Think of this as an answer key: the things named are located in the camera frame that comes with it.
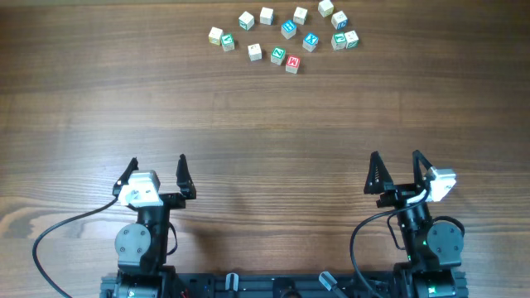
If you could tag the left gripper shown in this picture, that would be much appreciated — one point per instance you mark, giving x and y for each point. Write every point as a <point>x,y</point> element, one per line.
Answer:
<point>174,202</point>

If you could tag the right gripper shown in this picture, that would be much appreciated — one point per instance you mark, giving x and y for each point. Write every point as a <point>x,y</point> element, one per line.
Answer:
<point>397,193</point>

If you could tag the blue letter X block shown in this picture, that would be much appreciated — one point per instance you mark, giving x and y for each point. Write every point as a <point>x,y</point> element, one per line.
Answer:
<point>310,42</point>

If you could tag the plain block with yellow side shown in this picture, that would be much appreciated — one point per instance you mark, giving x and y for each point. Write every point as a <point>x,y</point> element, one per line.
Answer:
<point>215,35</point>

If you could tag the plain block with red drawing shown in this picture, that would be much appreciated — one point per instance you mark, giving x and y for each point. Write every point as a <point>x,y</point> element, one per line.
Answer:
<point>255,52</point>

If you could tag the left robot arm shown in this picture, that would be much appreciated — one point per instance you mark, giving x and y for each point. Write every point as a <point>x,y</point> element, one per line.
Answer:
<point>142,247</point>

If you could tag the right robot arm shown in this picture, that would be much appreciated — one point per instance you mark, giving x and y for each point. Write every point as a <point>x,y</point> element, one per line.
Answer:
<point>433,245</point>

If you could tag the block with green drawing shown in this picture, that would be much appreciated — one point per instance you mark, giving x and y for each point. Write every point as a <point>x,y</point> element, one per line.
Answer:
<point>352,39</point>

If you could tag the green letter J block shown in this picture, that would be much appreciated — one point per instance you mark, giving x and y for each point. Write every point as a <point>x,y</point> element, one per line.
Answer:
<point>338,41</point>

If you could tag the red letter M block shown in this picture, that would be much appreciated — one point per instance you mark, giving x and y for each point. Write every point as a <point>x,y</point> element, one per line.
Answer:
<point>292,64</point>

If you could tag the green letter V block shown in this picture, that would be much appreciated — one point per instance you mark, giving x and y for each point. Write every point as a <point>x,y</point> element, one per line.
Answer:
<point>227,42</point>

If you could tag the block with blue side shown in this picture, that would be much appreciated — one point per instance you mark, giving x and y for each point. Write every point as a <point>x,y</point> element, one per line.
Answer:
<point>339,20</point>

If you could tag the green letter Z block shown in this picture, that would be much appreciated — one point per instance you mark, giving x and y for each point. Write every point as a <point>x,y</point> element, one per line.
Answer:
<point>278,55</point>

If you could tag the blue letter H block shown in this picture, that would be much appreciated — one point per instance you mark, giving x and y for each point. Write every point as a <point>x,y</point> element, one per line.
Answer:
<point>288,29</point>

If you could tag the plain block with green side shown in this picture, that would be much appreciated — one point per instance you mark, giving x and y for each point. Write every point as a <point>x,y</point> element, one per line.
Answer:
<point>300,15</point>

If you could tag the plain wooden block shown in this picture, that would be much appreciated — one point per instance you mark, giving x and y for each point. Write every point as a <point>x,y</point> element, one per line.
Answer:
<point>266,16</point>

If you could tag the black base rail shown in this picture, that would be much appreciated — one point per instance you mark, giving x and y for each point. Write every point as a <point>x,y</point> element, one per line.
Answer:
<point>285,285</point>

